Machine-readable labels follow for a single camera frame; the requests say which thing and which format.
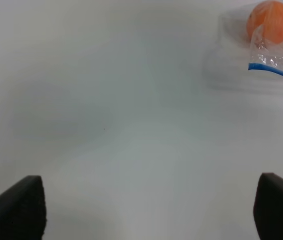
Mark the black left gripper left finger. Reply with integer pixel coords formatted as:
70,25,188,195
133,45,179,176
0,175,47,240

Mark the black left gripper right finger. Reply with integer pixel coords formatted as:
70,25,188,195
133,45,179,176
253,172,283,240

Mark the clear zip bag blue seal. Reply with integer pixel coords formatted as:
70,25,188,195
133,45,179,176
201,3,283,93

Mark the orange fruit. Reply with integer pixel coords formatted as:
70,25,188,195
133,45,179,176
246,0,283,44

